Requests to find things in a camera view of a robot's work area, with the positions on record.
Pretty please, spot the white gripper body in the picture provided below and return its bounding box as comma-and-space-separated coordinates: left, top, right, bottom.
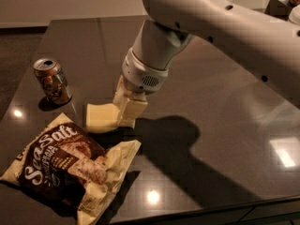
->
122, 48, 169, 94

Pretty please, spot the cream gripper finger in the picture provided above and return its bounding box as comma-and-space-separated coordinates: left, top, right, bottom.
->
117, 97, 148, 128
112, 76, 132, 107

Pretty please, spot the yellow sponge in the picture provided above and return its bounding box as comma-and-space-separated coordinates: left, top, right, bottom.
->
86, 103, 119, 133

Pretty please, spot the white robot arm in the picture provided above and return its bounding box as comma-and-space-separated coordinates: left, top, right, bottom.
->
113, 0, 300, 127

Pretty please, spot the brown sea salt chip bag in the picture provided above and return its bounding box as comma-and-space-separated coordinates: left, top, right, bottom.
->
1, 113, 141, 225

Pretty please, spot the brown soda can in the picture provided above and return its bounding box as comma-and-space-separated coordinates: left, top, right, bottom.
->
33, 57, 72, 106

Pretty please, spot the dark box in background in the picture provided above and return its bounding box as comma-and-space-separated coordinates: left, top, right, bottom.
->
264, 0, 291, 17

